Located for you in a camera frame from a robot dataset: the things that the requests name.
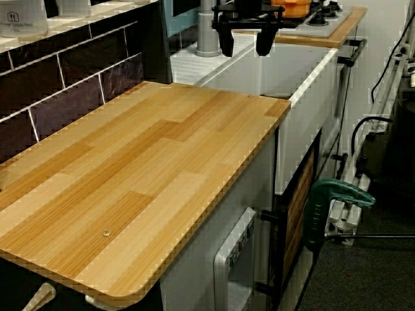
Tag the brass countertop screw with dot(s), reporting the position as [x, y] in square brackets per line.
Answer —
[106, 232]

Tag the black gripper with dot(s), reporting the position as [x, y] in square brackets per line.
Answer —
[248, 14]

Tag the wood slat cabinet panel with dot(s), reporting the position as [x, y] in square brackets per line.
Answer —
[300, 214]

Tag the black tiled backsplash with shelf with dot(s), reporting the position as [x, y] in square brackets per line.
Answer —
[65, 81]

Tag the black stove burner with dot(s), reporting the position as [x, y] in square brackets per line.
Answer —
[334, 6]
[320, 20]

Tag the white plastic lidded jar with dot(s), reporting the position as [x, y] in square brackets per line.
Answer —
[74, 7]
[22, 19]

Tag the orange toy pot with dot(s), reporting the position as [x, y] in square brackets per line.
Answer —
[291, 7]

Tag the black towel rail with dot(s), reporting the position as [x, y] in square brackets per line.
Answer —
[353, 52]

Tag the grey toy dishwasher door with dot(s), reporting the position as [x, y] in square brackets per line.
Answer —
[236, 259]

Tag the grey toy faucet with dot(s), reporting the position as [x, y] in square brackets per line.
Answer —
[207, 32]

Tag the white toy sink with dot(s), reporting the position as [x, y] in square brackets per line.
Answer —
[301, 97]

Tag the aluminium frame rails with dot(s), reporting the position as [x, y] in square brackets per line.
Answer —
[382, 97]

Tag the white cabinet peg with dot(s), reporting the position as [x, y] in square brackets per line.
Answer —
[40, 296]
[95, 300]

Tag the green power drill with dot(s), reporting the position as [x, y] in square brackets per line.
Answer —
[316, 214]

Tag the white kitchen cabinet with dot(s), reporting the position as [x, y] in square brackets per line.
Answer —
[253, 175]

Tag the wooden countertop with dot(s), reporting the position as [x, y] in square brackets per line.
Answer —
[129, 168]

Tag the grey toy stove top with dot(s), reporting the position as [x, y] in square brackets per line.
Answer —
[324, 27]

